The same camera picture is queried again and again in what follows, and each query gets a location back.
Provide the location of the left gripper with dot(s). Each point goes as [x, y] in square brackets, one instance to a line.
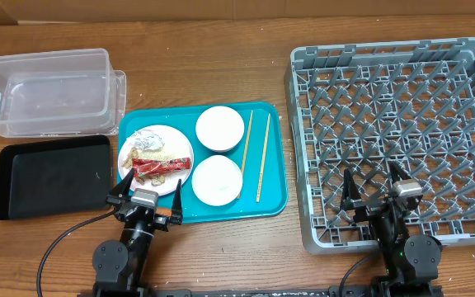
[161, 223]

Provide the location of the white round plate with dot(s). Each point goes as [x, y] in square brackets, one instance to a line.
[170, 136]

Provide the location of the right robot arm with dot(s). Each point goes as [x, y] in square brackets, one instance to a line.
[411, 261]

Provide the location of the orange carrot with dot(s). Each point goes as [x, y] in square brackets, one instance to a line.
[164, 212]

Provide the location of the red snack wrapper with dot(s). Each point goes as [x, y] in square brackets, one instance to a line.
[149, 168]

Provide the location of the rice pile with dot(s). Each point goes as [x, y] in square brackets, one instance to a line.
[166, 153]

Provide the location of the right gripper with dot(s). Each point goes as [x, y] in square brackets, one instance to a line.
[350, 200]

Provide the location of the aluminium foil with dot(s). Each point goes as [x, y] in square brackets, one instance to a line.
[147, 140]

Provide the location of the peanut shells pile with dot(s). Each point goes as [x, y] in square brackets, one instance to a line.
[157, 180]

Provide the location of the clear plastic bin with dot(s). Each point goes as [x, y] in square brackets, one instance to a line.
[61, 93]

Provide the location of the teal serving tray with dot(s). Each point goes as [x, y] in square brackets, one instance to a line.
[274, 192]

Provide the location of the black plastic tray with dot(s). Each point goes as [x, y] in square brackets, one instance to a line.
[55, 177]

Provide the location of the grey dishwasher rack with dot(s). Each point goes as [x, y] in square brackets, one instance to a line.
[359, 108]

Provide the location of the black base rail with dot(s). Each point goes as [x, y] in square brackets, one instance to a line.
[258, 293]

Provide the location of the wooden chopstick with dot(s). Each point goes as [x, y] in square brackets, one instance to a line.
[263, 160]
[244, 156]

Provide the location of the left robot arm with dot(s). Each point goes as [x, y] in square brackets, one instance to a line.
[119, 263]

